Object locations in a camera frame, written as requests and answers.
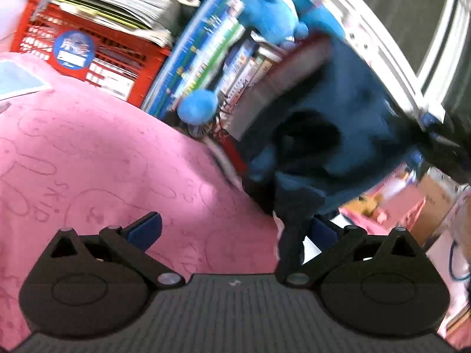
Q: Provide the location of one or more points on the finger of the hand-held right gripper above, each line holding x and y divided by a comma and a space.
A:
428, 120

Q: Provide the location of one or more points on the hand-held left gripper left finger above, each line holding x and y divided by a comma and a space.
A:
147, 230

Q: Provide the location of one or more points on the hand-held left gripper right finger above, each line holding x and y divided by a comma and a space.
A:
323, 231

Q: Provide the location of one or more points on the navy and white jacket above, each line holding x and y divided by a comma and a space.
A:
331, 92

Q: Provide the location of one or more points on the brown cardboard box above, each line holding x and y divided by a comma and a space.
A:
438, 202

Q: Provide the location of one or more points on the pink blanket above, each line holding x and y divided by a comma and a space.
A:
92, 154

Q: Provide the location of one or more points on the blue plush ball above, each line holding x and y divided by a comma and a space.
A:
197, 106

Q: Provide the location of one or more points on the red plastic crate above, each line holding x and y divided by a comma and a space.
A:
121, 55

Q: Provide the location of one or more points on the row of colourful books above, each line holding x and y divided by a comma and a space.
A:
206, 51

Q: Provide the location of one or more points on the blue plush toy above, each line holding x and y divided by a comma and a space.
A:
279, 3

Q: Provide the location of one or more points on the light blue paper card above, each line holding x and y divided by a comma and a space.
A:
18, 79

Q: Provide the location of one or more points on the white window frame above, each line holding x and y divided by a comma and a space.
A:
408, 36

